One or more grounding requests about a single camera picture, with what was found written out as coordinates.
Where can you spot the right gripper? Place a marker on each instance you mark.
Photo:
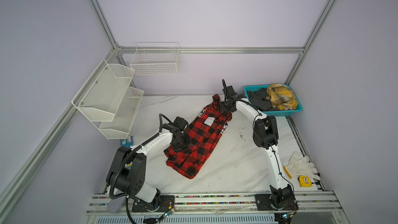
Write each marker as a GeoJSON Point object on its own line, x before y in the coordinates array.
{"type": "Point", "coordinates": [222, 107]}

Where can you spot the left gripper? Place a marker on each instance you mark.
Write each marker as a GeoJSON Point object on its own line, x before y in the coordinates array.
{"type": "Point", "coordinates": [187, 142]}

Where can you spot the red black plaid shirt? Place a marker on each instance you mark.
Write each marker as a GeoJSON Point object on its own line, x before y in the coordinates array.
{"type": "Point", "coordinates": [204, 133]}

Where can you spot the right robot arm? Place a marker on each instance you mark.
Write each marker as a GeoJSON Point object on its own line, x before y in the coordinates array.
{"type": "Point", "coordinates": [265, 136]}

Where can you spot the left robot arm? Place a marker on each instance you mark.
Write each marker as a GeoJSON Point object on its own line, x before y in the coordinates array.
{"type": "Point", "coordinates": [126, 176]}

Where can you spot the dark grey shirt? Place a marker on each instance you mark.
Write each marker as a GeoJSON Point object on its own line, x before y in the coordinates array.
{"type": "Point", "coordinates": [259, 99]}

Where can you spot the teal plastic basket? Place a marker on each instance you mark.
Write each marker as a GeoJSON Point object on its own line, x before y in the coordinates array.
{"type": "Point", "coordinates": [273, 113]}

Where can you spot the yellow plaid shirt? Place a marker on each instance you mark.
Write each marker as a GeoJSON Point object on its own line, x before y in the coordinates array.
{"type": "Point", "coordinates": [282, 97]}

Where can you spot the teal hand rake tool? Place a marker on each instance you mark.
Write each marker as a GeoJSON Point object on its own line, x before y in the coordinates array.
{"type": "Point", "coordinates": [129, 142]}

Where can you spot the grey foam pad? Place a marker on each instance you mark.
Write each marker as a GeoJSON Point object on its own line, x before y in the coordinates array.
{"type": "Point", "coordinates": [115, 205]}

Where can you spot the white work glove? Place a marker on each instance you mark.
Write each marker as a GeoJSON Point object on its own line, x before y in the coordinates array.
{"type": "Point", "coordinates": [300, 165]}

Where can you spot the yellow tape measure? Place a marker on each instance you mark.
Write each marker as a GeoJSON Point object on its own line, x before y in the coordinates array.
{"type": "Point", "coordinates": [304, 181]}

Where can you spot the white wire wall basket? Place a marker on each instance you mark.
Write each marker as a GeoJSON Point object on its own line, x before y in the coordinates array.
{"type": "Point", "coordinates": [156, 58]}

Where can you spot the white mesh wall shelf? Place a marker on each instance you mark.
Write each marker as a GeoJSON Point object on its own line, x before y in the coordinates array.
{"type": "Point", "coordinates": [109, 101]}

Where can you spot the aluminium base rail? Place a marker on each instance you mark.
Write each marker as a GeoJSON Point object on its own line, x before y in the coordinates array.
{"type": "Point", "coordinates": [308, 207]}

